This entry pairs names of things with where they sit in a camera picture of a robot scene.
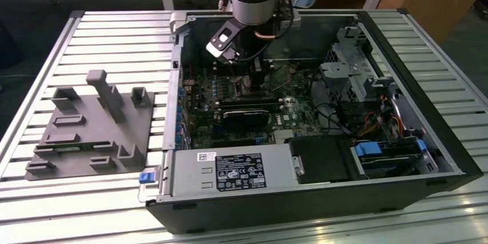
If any orange wire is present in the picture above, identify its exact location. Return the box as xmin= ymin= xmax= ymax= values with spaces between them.
xmin=391 ymin=114 xmax=406 ymax=137

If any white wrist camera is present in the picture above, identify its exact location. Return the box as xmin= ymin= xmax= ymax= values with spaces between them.
xmin=278 ymin=7 xmax=303 ymax=38
xmin=206 ymin=21 xmax=246 ymax=62

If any metal socket cover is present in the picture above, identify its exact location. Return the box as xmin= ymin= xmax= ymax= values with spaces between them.
xmin=266 ymin=65 xmax=296 ymax=92

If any silver chipset heatsink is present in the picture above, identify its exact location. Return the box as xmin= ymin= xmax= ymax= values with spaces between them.
xmin=274 ymin=129 xmax=295 ymax=143

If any black RAM slot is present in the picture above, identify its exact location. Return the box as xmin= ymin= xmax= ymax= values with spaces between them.
xmin=220 ymin=102 xmax=286 ymax=113
xmin=220 ymin=97 xmax=284 ymax=107
xmin=212 ymin=61 xmax=275 ymax=69
xmin=214 ymin=66 xmax=276 ymax=76

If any grey parts rack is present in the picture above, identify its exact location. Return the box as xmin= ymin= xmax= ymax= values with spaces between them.
xmin=23 ymin=69 xmax=158 ymax=182

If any yellow wire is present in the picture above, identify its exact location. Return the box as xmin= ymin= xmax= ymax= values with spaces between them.
xmin=360 ymin=123 xmax=384 ymax=138

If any grey metal drive cage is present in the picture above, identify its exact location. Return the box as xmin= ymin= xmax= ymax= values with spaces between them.
xmin=318 ymin=25 xmax=400 ymax=105

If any black graphics card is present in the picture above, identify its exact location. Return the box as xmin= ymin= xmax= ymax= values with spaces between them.
xmin=222 ymin=108 xmax=272 ymax=130

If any CPU socket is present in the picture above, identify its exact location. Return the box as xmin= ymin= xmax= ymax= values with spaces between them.
xmin=228 ymin=75 xmax=274 ymax=98

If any black open PC case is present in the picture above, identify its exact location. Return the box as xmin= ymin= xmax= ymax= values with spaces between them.
xmin=144 ymin=8 xmax=486 ymax=235

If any green motherboard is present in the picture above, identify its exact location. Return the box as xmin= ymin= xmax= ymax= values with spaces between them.
xmin=179 ymin=55 xmax=326 ymax=150

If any blue case latch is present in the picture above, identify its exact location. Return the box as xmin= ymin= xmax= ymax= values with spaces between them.
xmin=139 ymin=171 xmax=158 ymax=184

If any grey power supply unit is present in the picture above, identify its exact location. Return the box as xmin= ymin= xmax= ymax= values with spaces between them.
xmin=162 ymin=143 xmax=304 ymax=199

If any grey case release latch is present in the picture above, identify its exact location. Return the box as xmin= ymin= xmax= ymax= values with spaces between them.
xmin=167 ymin=11 xmax=198 ymax=33

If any blue disk carrier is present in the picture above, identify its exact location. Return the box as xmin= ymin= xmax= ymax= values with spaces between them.
xmin=354 ymin=140 xmax=384 ymax=159

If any black disk bay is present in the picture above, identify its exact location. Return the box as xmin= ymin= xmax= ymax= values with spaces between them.
xmin=286 ymin=137 xmax=370 ymax=185

